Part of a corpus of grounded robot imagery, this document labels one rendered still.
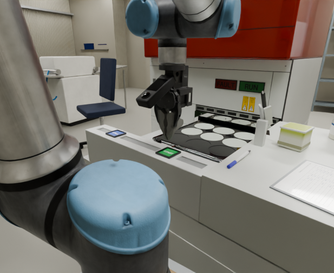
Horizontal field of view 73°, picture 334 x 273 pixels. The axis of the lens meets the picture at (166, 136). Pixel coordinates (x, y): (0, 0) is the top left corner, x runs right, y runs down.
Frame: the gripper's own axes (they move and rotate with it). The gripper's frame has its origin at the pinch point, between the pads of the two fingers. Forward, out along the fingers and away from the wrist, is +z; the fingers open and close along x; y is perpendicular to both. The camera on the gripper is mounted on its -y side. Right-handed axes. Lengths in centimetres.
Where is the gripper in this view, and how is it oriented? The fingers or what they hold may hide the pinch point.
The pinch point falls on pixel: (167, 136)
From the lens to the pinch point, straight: 65.9
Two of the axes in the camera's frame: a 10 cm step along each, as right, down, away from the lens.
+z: 0.0, 9.4, 3.5
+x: -7.5, -2.3, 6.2
